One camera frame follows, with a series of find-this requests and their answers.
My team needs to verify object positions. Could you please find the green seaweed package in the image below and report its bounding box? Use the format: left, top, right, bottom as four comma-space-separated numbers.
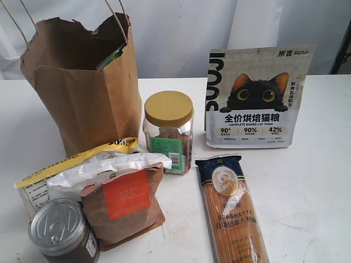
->
97, 43, 127, 70

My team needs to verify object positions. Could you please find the brown paper bag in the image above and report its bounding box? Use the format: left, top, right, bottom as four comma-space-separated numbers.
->
20, 12, 142, 156

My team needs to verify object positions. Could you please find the yellow white bag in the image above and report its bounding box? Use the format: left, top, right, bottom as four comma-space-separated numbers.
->
14, 137, 146, 218

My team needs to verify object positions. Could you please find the clear jar yellow lid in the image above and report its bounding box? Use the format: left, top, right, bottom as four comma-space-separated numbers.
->
143, 90, 194, 175

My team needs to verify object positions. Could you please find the cat food pouch black cat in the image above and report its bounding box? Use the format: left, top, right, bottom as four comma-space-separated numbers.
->
205, 44, 316, 148

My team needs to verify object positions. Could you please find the brown pouch orange label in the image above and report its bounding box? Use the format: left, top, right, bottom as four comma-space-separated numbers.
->
80, 162, 165, 251

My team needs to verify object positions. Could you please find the white plastic pouch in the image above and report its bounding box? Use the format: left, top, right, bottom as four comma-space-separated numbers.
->
47, 152, 172, 196

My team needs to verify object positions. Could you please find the spaghetti package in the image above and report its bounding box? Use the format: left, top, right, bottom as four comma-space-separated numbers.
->
195, 155, 269, 262

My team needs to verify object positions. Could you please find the metal can brown label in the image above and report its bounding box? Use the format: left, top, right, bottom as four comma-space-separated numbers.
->
28, 198, 100, 262

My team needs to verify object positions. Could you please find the black metal stand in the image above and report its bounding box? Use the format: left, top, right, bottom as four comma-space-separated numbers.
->
330, 23, 350, 75

